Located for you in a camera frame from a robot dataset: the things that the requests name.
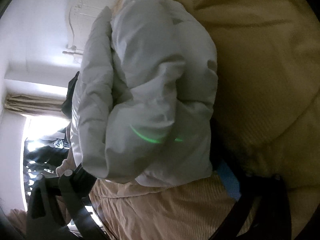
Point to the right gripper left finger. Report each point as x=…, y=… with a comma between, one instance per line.
x=44, y=217

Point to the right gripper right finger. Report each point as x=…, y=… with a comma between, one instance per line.
x=261, y=210

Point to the white quilted puffer jacket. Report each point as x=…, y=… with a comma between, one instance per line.
x=144, y=96

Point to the beige window curtain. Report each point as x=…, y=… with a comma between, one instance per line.
x=33, y=105

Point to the tan bed comforter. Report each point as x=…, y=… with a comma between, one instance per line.
x=265, y=121

